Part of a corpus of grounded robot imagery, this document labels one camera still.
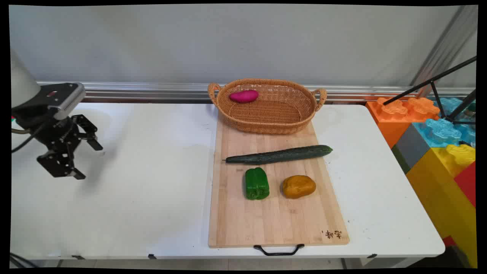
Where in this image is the magenta sweet potato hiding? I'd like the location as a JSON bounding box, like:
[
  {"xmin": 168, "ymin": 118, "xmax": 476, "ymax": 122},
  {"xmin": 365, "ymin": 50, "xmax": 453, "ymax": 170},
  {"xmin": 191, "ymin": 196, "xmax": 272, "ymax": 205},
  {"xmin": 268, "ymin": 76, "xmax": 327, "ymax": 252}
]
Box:
[{"xmin": 229, "ymin": 90, "xmax": 259, "ymax": 104}]

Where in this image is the green bell pepper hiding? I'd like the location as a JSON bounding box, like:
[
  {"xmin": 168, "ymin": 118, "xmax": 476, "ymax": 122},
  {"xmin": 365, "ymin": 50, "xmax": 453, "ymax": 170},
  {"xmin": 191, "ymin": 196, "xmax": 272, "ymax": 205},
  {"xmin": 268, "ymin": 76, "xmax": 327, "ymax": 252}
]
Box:
[{"xmin": 245, "ymin": 167, "xmax": 270, "ymax": 201}]

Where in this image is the black camera cable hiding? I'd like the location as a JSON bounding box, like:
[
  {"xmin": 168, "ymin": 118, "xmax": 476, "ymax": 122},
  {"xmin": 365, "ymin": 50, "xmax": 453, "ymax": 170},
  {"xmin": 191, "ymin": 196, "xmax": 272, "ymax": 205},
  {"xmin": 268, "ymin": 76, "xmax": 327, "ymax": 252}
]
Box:
[{"xmin": 11, "ymin": 121, "xmax": 49, "ymax": 153}]

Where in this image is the black cutting board handle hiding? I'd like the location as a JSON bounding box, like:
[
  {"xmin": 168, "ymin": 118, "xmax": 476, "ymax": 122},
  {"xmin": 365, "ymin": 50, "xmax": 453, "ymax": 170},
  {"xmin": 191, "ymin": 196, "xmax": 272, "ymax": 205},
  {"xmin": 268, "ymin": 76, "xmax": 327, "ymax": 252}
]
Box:
[{"xmin": 253, "ymin": 244, "xmax": 305, "ymax": 256}]

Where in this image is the aluminium rail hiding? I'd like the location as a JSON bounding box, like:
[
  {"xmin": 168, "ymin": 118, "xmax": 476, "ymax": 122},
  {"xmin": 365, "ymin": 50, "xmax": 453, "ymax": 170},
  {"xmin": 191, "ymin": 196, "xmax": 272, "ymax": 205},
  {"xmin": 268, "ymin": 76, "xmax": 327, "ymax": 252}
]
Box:
[{"xmin": 36, "ymin": 81, "xmax": 476, "ymax": 103}]

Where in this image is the brown yellow potato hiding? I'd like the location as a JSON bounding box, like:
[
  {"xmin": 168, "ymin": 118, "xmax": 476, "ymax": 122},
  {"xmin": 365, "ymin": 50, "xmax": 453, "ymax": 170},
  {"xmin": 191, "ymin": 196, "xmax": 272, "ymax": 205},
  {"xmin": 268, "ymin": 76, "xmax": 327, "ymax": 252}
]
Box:
[{"xmin": 282, "ymin": 175, "xmax": 317, "ymax": 199}]

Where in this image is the blue foam block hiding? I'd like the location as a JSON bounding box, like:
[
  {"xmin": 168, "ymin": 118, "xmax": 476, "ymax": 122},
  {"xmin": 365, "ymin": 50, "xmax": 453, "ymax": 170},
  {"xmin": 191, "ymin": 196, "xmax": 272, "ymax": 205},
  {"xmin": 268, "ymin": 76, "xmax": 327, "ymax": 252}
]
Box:
[{"xmin": 413, "ymin": 97, "xmax": 477, "ymax": 148}]

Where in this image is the woven wicker basket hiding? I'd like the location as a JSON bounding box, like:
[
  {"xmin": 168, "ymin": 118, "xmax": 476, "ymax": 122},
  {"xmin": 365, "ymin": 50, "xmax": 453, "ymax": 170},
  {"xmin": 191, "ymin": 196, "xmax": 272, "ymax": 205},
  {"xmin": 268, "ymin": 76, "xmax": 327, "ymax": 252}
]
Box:
[{"xmin": 207, "ymin": 78, "xmax": 328, "ymax": 135}]

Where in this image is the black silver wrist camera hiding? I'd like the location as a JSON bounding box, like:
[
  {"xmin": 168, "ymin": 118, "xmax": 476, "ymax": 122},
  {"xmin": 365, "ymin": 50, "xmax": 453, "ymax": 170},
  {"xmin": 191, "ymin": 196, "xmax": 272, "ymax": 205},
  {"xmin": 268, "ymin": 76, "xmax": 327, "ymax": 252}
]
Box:
[{"xmin": 38, "ymin": 83, "xmax": 86, "ymax": 121}]

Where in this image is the large red foam block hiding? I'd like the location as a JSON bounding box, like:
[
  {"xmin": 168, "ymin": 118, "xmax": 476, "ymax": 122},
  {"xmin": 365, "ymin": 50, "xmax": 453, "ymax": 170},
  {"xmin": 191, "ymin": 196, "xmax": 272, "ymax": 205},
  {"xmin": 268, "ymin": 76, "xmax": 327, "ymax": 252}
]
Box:
[{"xmin": 454, "ymin": 162, "xmax": 477, "ymax": 208}]

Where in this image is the long dark green cucumber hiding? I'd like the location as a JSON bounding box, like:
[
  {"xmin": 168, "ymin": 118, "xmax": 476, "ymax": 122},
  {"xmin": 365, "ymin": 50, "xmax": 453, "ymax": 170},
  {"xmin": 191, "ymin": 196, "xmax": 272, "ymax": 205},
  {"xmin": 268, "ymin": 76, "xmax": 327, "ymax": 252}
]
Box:
[{"xmin": 223, "ymin": 145, "xmax": 333, "ymax": 165}]

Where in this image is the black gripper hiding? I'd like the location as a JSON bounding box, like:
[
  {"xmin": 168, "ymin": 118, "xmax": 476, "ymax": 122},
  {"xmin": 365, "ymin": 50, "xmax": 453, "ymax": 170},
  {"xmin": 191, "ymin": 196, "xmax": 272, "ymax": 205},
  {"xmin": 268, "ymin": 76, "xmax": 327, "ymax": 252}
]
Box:
[{"xmin": 13, "ymin": 108, "xmax": 103, "ymax": 180}]

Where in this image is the orange foam block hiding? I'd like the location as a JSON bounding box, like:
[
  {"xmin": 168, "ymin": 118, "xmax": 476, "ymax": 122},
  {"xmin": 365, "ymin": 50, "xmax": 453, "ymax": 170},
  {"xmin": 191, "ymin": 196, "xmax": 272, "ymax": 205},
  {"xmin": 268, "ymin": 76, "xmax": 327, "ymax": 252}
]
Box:
[{"xmin": 365, "ymin": 97, "xmax": 441, "ymax": 149}]

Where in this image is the grey foam block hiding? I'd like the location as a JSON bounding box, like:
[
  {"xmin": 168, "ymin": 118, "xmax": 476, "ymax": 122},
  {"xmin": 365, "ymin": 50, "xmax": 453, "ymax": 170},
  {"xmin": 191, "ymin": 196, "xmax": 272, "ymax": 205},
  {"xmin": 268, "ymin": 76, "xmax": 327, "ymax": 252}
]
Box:
[{"xmin": 392, "ymin": 124, "xmax": 430, "ymax": 174}]

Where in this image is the wooden cutting board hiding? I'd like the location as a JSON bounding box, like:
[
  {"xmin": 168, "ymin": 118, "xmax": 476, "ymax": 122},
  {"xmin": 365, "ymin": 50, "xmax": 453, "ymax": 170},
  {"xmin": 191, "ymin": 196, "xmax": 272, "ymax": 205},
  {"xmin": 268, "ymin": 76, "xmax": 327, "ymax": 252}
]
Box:
[{"xmin": 208, "ymin": 118, "xmax": 350, "ymax": 249}]

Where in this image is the black tripod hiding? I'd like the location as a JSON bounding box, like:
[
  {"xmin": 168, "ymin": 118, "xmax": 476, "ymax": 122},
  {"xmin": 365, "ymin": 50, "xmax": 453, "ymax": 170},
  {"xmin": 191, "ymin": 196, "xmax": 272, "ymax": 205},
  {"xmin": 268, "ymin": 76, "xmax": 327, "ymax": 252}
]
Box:
[{"xmin": 382, "ymin": 56, "xmax": 477, "ymax": 126}]

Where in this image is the slanted aluminium post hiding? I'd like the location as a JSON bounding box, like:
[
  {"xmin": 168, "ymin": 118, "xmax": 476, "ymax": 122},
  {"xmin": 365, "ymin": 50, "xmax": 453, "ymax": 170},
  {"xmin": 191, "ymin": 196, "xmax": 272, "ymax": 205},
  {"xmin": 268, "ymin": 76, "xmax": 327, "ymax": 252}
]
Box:
[{"xmin": 411, "ymin": 6, "xmax": 478, "ymax": 87}]

